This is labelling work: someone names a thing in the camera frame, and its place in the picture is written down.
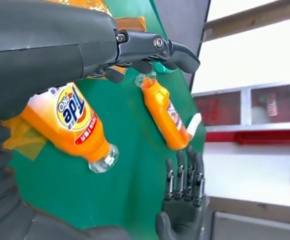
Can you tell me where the orange Tide detergent bottle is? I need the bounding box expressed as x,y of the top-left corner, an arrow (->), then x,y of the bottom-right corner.
20,82 -> 120,174
134,71 -> 193,152

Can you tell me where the green table mat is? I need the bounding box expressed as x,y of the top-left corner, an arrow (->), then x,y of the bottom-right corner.
8,0 -> 207,240

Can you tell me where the red and white cabinet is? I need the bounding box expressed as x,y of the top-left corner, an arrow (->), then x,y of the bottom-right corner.
191,81 -> 290,200

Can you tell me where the yellow film wrapped cardboard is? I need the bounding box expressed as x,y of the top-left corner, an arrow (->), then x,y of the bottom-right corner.
2,0 -> 147,162

